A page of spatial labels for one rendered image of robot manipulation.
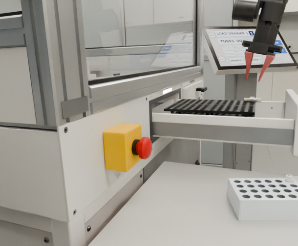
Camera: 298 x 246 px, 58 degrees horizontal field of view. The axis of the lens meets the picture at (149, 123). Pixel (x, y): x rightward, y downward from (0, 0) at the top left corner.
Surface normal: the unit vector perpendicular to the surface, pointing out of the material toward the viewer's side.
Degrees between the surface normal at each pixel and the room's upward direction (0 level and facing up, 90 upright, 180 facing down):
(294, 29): 90
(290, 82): 90
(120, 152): 90
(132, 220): 0
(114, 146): 90
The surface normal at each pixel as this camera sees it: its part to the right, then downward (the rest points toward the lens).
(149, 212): -0.04, -0.97
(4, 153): -0.37, 0.22
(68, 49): 0.93, 0.06
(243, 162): 0.29, 0.21
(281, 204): -0.05, 0.23
